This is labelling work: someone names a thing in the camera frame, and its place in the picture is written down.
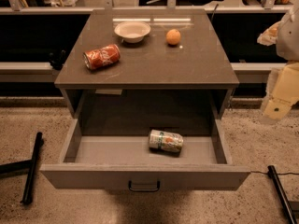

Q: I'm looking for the black stand leg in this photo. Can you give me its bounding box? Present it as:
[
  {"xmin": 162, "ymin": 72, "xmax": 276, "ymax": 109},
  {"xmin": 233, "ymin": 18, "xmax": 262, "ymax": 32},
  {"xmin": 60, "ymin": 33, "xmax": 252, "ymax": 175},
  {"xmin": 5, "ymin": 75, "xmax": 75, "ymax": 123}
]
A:
[
  {"xmin": 0, "ymin": 132, "xmax": 44, "ymax": 205},
  {"xmin": 267, "ymin": 165, "xmax": 299, "ymax": 224}
]

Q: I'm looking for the open grey top drawer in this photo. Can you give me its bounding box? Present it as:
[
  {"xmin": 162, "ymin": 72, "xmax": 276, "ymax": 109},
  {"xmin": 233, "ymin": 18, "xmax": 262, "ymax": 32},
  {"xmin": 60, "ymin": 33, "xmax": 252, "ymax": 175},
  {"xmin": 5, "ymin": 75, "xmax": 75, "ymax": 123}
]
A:
[{"xmin": 39, "ymin": 89, "xmax": 251, "ymax": 192}]

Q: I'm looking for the red coca-cola can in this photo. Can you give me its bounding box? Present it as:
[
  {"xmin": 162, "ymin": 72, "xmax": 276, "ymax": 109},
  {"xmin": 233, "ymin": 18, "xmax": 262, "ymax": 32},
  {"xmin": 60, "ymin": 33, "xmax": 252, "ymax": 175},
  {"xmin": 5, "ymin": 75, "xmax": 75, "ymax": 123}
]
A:
[{"xmin": 83, "ymin": 44, "xmax": 121, "ymax": 70}]

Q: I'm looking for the black stand leg left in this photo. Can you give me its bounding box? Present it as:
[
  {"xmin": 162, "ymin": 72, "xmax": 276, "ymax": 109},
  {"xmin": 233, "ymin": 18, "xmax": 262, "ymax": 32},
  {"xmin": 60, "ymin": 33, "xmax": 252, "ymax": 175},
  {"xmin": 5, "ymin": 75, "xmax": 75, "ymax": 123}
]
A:
[{"xmin": 0, "ymin": 132, "xmax": 44, "ymax": 205}]

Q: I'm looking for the green white 7up can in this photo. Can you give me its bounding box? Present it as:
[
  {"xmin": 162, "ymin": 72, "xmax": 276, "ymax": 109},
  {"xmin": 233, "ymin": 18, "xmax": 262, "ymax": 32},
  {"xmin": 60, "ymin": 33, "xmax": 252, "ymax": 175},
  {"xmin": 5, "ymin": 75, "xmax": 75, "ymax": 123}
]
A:
[{"xmin": 148, "ymin": 130, "xmax": 183, "ymax": 153}]

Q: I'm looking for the black stand leg right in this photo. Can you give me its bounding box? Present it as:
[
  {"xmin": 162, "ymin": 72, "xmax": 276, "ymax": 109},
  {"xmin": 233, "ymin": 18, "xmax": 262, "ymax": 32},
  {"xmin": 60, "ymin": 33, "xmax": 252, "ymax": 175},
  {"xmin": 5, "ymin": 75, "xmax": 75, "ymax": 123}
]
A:
[{"xmin": 267, "ymin": 165, "xmax": 299, "ymax": 224}]

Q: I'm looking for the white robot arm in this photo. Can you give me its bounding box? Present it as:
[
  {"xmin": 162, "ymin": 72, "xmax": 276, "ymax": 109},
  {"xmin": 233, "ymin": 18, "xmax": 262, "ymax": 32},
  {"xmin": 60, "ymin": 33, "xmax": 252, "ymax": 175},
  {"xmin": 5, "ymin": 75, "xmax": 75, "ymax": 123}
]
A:
[{"xmin": 257, "ymin": 2, "xmax": 299, "ymax": 124}]

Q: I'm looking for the white bowl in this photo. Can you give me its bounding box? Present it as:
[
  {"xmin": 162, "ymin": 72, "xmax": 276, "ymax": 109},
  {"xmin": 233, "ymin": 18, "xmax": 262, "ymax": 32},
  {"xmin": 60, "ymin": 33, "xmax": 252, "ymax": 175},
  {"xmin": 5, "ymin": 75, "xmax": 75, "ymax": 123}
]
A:
[{"xmin": 114, "ymin": 21, "xmax": 150, "ymax": 44}]

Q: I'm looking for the black drawer handle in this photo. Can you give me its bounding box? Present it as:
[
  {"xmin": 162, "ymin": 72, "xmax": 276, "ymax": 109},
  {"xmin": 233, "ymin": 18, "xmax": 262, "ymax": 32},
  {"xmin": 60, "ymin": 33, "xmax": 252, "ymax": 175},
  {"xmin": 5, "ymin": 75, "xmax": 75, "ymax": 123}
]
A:
[{"xmin": 128, "ymin": 181, "xmax": 161, "ymax": 192}]

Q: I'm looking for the orange fruit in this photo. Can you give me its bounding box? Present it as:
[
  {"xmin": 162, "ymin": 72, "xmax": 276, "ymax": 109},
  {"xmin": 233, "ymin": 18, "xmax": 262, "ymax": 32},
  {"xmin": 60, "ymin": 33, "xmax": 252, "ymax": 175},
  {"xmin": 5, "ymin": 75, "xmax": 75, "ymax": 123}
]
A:
[{"xmin": 166, "ymin": 29, "xmax": 181, "ymax": 46}]

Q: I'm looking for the black clamp object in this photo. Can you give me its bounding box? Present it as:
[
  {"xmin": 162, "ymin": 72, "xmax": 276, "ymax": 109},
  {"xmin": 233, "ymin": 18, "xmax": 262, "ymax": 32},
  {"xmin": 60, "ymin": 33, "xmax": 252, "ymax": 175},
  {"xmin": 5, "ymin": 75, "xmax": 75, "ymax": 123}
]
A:
[{"xmin": 49, "ymin": 50, "xmax": 66, "ymax": 70}]

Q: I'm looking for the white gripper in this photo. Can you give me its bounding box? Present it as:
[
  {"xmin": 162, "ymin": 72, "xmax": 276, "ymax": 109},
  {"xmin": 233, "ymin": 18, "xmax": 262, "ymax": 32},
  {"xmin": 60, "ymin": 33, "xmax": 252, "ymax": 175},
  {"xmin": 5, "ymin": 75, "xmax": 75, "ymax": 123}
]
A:
[{"xmin": 257, "ymin": 21, "xmax": 299, "ymax": 124}]

